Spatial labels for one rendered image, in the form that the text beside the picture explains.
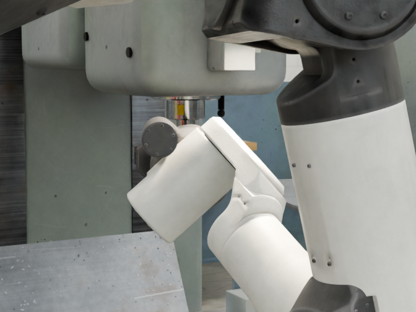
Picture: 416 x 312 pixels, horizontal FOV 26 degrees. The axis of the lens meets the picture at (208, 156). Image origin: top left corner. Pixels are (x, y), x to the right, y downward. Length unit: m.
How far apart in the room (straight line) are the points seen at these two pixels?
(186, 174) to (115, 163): 0.63
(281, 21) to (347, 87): 0.08
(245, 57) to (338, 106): 0.39
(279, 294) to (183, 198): 0.16
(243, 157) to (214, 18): 0.23
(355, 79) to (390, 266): 0.13
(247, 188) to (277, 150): 5.39
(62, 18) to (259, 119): 4.99
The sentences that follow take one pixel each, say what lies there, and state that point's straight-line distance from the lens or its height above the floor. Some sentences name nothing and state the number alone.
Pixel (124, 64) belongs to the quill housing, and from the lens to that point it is 1.02.
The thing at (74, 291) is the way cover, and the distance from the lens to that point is 1.44.
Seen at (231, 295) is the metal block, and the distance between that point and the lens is 1.19.
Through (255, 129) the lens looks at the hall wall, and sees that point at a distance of 6.10.
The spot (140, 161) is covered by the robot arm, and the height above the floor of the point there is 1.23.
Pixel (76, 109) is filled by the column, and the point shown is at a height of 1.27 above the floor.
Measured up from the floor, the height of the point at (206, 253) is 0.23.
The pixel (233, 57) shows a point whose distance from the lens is 0.99.
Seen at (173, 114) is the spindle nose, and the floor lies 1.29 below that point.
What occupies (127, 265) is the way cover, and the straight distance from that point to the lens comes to 1.48.
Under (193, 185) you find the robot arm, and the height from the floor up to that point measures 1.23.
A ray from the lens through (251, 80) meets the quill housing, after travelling 1.05.
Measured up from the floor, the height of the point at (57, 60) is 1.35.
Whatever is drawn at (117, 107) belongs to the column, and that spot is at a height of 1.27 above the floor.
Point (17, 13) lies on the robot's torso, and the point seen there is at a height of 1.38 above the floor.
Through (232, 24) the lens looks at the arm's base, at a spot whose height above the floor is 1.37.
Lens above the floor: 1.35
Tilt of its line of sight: 6 degrees down
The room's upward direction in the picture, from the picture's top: straight up
